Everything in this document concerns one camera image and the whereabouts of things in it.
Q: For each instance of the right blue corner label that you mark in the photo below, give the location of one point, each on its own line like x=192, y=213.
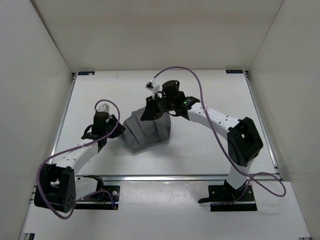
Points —
x=234, y=71

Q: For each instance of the blue corner label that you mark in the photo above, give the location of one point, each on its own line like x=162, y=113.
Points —
x=234, y=71
x=86, y=73

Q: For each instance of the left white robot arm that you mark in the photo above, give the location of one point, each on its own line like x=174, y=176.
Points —
x=58, y=185

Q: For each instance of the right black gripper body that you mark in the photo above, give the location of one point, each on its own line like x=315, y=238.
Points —
x=168, y=104

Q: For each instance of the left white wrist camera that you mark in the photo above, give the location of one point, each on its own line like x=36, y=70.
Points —
x=103, y=108

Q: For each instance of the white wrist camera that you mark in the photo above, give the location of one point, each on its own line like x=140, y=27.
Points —
x=153, y=87
x=103, y=108

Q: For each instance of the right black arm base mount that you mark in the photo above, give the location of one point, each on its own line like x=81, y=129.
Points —
x=223, y=198

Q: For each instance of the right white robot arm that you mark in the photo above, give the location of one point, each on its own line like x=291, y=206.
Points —
x=243, y=140

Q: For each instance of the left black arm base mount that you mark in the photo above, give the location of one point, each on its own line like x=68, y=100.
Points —
x=92, y=193

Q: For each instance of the left blue corner label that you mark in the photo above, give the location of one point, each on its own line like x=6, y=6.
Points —
x=86, y=73

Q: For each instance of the front aluminium table rail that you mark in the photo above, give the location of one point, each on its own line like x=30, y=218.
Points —
x=163, y=178

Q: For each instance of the grey pleated skirt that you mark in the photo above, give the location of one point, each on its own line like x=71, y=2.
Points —
x=139, y=135

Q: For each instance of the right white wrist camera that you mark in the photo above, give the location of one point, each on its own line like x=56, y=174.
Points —
x=153, y=87

